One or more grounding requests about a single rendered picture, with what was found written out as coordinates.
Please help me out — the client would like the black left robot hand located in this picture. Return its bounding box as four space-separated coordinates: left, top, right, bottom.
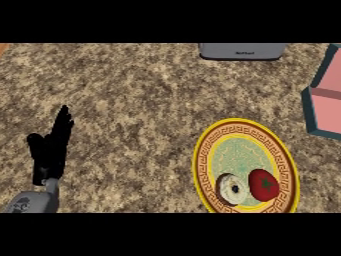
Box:
25 104 76 187

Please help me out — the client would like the teal and pink cardboard box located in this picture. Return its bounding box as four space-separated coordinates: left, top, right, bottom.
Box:
300 43 341 145

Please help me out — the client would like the grey appliance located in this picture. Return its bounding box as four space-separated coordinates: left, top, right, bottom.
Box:
198 43 288 62

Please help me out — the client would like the white glazed donut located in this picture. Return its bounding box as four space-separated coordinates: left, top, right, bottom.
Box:
214 172 248 207

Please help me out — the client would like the red tomato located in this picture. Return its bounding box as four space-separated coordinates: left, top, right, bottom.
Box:
247 168 281 203

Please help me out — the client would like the yellow patterned plate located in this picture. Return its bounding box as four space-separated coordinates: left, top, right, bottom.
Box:
191 117 302 214

